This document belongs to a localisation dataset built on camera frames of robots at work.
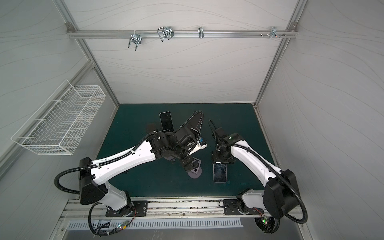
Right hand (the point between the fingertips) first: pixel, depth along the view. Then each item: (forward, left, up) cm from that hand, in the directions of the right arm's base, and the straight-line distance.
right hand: (221, 157), depth 81 cm
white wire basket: (+1, +78, +23) cm, 81 cm away
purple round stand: (-8, +14, -4) cm, 16 cm away
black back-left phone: (+21, +34, +4) cm, 40 cm away
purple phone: (-8, +1, -2) cm, 8 cm away
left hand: (-5, +14, +10) cm, 18 cm away
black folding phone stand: (+18, +45, 0) cm, 49 cm away
